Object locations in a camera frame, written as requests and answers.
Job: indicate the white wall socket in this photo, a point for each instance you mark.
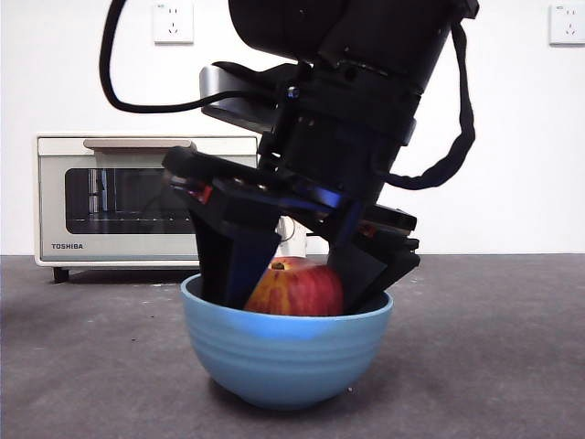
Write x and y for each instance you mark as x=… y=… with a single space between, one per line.
x=173 y=23
x=566 y=25

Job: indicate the cream toaster oven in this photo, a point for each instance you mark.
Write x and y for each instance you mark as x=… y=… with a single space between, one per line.
x=50 y=206

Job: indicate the red yellow apple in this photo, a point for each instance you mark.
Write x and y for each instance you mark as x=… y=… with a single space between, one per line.
x=297 y=292

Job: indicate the blue ceramic bowl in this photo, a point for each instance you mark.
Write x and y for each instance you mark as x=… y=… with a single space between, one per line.
x=283 y=361

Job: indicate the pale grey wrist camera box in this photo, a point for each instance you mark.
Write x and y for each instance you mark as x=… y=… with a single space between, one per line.
x=215 y=84

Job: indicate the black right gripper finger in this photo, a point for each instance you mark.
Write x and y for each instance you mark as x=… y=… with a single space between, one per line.
x=365 y=270
x=228 y=256

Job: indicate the black oven foot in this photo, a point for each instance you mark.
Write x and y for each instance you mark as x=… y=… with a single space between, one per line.
x=61 y=274

